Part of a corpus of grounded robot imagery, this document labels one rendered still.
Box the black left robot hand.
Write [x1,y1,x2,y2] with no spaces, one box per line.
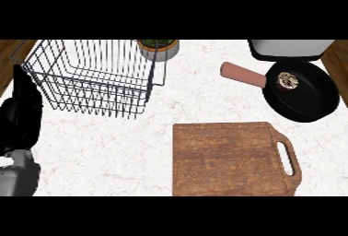
[0,64,44,158]

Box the brown wooden cutting board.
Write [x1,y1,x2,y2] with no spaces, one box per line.
[170,122,303,197]

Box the potted green plant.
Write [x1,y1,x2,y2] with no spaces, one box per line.
[135,39,181,63]

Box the white appliance with black base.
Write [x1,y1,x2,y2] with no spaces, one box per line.
[246,39,337,63]

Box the grey wire basket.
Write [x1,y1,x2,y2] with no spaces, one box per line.
[8,39,167,120]

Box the black pan with pink handle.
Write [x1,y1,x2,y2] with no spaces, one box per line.
[218,59,340,124]

